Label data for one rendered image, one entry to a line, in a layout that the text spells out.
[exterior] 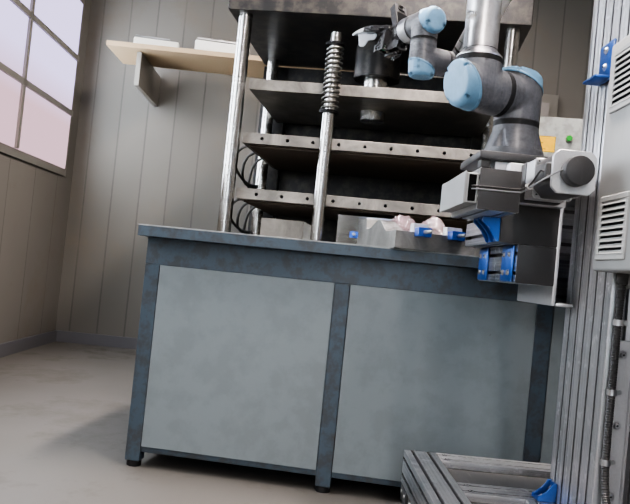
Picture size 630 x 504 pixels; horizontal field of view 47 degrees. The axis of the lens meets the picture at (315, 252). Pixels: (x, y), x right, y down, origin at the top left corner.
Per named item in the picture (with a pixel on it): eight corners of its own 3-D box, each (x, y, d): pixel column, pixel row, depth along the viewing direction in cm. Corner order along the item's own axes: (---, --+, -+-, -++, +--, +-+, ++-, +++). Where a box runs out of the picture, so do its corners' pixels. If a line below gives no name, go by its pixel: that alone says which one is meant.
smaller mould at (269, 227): (301, 241, 249) (304, 221, 249) (259, 237, 251) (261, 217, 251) (309, 244, 269) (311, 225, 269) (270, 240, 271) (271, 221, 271)
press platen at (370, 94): (496, 106, 313) (497, 95, 313) (248, 89, 327) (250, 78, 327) (479, 137, 382) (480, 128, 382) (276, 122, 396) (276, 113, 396)
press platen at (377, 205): (486, 220, 309) (487, 209, 309) (236, 198, 322) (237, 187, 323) (470, 231, 382) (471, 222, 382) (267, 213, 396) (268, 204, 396)
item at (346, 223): (396, 259, 312) (400, 219, 312) (334, 253, 315) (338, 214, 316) (397, 262, 361) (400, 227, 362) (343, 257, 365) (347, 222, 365)
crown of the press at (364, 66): (524, 111, 299) (538, -34, 300) (219, 90, 315) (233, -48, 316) (497, 148, 382) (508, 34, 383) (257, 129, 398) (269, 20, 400)
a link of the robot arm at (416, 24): (424, 30, 198) (427, 0, 198) (401, 40, 208) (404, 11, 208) (447, 37, 202) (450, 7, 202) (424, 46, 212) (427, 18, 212)
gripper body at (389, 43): (370, 52, 223) (392, 43, 212) (376, 26, 223) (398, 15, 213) (391, 61, 226) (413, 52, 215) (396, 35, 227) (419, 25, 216)
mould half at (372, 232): (474, 256, 226) (477, 221, 226) (394, 247, 221) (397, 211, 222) (422, 256, 275) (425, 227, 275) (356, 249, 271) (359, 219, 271)
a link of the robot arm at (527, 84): (550, 124, 184) (555, 71, 184) (510, 114, 178) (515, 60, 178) (517, 130, 195) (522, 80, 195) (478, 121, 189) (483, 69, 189)
